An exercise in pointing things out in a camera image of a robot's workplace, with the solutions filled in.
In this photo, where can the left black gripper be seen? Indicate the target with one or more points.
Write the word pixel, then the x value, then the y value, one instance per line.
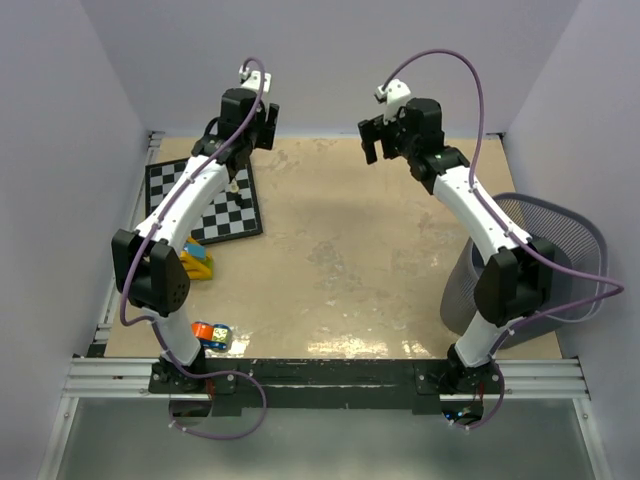
pixel 266 136

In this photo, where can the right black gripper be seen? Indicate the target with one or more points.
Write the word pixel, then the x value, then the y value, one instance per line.
pixel 376 130

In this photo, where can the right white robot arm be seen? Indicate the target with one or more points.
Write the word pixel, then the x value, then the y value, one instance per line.
pixel 514 281

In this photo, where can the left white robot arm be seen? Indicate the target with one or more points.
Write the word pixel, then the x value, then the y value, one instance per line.
pixel 150 277

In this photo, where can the grey mesh trash bin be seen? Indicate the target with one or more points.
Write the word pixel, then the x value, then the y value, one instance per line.
pixel 579 245

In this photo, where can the black chess piece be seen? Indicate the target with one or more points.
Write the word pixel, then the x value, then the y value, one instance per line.
pixel 240 201

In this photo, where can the black white chessboard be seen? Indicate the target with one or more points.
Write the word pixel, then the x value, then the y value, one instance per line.
pixel 222 220

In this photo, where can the yellow blue toy blocks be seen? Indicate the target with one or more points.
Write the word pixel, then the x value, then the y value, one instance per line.
pixel 197 261

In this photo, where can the orange tape roll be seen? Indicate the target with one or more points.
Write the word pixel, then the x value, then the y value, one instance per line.
pixel 204 333

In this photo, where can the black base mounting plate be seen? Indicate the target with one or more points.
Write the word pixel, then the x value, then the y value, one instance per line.
pixel 320 382

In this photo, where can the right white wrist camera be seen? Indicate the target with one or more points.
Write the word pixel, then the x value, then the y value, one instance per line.
pixel 394 96

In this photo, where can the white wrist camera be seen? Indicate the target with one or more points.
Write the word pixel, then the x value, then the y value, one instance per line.
pixel 394 96
pixel 255 80

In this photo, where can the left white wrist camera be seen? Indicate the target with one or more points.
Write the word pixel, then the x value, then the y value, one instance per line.
pixel 255 80

